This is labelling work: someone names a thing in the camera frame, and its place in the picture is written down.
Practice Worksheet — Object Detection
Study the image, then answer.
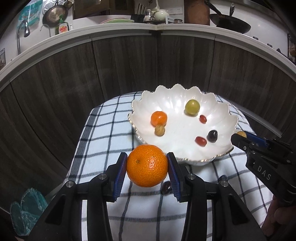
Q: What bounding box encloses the hanging metal pan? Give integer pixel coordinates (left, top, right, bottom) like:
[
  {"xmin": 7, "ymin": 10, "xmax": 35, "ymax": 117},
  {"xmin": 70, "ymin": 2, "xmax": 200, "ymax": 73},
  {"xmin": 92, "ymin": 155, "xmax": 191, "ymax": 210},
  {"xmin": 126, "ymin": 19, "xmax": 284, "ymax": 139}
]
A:
[{"xmin": 42, "ymin": 1, "xmax": 74, "ymax": 28}]

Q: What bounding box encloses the right hand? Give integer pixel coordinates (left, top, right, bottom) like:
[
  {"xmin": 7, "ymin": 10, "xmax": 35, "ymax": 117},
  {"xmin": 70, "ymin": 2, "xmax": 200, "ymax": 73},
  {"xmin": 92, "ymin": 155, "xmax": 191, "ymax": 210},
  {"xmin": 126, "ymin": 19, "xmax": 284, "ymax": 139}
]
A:
[{"xmin": 261, "ymin": 195, "xmax": 295, "ymax": 237}]

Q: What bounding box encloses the large orange mandarin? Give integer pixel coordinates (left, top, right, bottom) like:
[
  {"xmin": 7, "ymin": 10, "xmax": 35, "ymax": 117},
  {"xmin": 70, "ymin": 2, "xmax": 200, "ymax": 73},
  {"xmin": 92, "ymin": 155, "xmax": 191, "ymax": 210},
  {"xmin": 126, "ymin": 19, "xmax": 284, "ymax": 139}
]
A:
[{"xmin": 126, "ymin": 144, "xmax": 168, "ymax": 188}]

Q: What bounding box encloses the dark grape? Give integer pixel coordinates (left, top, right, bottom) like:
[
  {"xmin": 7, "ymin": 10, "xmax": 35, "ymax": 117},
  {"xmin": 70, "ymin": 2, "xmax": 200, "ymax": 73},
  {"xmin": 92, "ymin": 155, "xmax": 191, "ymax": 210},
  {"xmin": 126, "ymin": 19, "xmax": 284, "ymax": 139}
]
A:
[{"xmin": 207, "ymin": 130, "xmax": 218, "ymax": 143}]

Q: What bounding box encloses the white scalloped ceramic bowl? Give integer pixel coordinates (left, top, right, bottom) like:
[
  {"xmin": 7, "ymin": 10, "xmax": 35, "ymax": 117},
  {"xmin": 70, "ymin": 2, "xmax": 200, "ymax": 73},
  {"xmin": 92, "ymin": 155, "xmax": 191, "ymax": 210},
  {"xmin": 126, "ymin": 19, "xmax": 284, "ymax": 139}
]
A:
[{"xmin": 128, "ymin": 84, "xmax": 238, "ymax": 166}]

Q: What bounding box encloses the teal mesh bag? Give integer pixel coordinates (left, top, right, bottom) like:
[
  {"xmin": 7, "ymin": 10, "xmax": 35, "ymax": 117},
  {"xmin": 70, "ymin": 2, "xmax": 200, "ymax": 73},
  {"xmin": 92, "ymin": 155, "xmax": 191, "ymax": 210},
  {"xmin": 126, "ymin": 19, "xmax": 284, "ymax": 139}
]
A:
[{"xmin": 10, "ymin": 188, "xmax": 48, "ymax": 237}]

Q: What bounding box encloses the dish soap bottle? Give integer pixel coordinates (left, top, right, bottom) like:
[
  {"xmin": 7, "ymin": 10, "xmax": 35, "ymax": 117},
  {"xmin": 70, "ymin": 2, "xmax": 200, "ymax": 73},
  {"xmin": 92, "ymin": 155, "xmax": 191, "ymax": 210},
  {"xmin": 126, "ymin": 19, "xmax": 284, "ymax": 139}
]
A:
[{"xmin": 57, "ymin": 19, "xmax": 69, "ymax": 34}]

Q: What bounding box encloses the tan longan fruit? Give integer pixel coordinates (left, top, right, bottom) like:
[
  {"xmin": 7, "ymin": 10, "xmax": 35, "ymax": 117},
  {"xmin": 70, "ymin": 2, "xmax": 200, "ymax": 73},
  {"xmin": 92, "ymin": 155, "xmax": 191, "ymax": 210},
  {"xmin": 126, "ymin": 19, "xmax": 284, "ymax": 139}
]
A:
[{"xmin": 237, "ymin": 131, "xmax": 247, "ymax": 138}]

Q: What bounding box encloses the black wok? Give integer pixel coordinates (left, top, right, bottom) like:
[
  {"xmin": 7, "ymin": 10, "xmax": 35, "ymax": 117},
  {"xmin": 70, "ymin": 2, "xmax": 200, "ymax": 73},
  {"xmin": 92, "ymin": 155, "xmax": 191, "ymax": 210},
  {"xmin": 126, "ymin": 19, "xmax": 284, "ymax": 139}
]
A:
[{"xmin": 204, "ymin": 1, "xmax": 251, "ymax": 34}]

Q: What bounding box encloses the tan longan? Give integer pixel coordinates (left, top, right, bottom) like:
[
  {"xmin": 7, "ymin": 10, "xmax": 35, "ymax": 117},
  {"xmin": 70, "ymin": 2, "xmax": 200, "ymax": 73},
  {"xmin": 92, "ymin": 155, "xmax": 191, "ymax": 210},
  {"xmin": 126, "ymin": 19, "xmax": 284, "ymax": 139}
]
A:
[{"xmin": 154, "ymin": 125, "xmax": 165, "ymax": 137}]

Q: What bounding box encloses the checkered white black cloth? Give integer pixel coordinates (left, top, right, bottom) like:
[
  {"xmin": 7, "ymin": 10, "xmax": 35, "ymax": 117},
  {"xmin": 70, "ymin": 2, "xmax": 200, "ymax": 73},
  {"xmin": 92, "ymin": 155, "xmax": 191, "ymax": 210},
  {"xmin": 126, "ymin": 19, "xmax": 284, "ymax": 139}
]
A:
[{"xmin": 66, "ymin": 92, "xmax": 273, "ymax": 240}]

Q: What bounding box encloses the dark purple plum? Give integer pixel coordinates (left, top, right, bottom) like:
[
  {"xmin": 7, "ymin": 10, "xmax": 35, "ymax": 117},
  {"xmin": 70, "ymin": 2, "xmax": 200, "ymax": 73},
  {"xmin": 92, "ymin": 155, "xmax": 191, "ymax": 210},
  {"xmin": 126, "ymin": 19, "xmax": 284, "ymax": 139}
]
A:
[{"xmin": 161, "ymin": 181, "xmax": 173, "ymax": 195}]

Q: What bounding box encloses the kitchen faucet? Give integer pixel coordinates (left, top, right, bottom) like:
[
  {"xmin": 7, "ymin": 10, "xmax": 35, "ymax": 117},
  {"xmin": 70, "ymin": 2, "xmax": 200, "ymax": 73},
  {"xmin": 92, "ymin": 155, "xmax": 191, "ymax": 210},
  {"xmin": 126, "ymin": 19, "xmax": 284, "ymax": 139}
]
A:
[{"xmin": 16, "ymin": 19, "xmax": 31, "ymax": 55}]

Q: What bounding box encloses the white teapot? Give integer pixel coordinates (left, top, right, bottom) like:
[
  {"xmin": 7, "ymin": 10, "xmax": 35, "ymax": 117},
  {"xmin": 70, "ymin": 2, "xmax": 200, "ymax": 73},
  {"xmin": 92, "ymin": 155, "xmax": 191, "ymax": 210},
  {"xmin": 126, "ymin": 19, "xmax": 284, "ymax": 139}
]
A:
[{"xmin": 152, "ymin": 9, "xmax": 169, "ymax": 22}]

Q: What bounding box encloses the yellow green plum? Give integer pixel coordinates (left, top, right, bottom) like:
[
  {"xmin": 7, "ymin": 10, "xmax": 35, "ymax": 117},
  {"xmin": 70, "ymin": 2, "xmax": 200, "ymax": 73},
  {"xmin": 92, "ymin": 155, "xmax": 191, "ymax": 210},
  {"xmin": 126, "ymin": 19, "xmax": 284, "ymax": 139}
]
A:
[{"xmin": 185, "ymin": 99, "xmax": 200, "ymax": 116}]

